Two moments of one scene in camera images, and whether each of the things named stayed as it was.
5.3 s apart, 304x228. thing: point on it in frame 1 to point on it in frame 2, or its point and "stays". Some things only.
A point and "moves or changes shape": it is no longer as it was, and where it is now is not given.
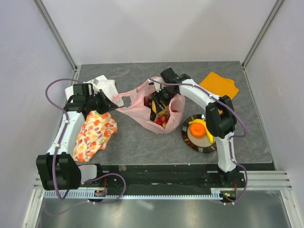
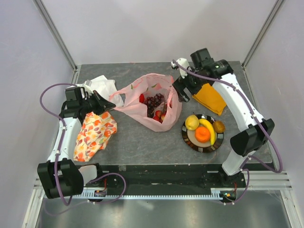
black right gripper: (156, 97) to (179, 85)
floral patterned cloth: (96, 129) stays
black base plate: (166, 177) stays
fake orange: (197, 130) moves or changes shape
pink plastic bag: (137, 109) moves or changes shape
